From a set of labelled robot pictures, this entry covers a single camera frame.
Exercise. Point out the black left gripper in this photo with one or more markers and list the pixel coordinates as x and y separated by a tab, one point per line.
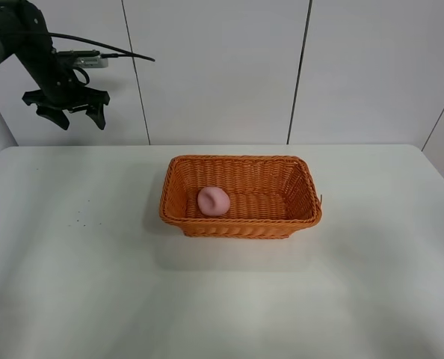
60	89

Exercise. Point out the pink peach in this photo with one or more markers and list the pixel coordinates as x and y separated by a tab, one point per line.
213	201

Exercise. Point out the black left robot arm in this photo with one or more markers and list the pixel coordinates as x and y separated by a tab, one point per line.
23	29

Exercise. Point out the orange wicker basket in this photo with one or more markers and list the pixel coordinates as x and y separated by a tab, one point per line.
271	197

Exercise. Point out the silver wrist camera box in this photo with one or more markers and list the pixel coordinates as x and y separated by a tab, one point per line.
83	59

